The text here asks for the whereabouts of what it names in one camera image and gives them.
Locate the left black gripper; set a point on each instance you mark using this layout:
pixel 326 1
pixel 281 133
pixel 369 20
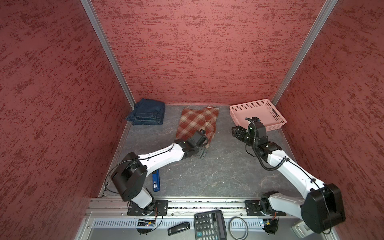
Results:
pixel 201 153

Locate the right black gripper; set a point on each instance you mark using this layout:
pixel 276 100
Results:
pixel 238 128

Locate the red cloth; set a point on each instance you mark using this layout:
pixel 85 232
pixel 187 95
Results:
pixel 196 120

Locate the dark denim button skirt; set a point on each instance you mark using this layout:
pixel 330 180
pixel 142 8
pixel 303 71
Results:
pixel 149 123

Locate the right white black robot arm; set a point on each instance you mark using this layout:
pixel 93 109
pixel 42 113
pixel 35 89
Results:
pixel 321 205

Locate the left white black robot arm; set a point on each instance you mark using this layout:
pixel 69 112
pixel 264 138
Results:
pixel 129 176

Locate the pink perforated plastic basket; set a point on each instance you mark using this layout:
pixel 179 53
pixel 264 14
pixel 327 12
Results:
pixel 264 110

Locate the black calculator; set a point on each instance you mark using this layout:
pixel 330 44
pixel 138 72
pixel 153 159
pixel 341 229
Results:
pixel 210 226

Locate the right circuit board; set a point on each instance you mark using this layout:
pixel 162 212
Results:
pixel 271 226

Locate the circuit board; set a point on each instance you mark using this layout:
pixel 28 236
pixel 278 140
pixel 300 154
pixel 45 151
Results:
pixel 271 226
pixel 146 223

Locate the left circuit board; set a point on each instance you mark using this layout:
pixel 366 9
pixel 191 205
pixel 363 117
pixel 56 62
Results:
pixel 146 223

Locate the grey white box device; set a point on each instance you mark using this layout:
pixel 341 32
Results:
pixel 301 230

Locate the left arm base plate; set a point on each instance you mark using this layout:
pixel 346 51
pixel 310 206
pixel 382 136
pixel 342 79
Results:
pixel 160 207

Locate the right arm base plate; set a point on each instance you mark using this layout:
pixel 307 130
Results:
pixel 253 208

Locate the aluminium front rail frame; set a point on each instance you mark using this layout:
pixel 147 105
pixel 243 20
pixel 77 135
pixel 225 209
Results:
pixel 107 219

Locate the right aluminium corner post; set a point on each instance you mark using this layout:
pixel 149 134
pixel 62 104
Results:
pixel 317 26

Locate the aluminium corner post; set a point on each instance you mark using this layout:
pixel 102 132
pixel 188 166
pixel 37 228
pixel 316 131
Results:
pixel 97 26
pixel 317 26

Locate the left aluminium corner post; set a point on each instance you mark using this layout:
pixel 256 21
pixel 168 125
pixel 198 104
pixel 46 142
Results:
pixel 97 26

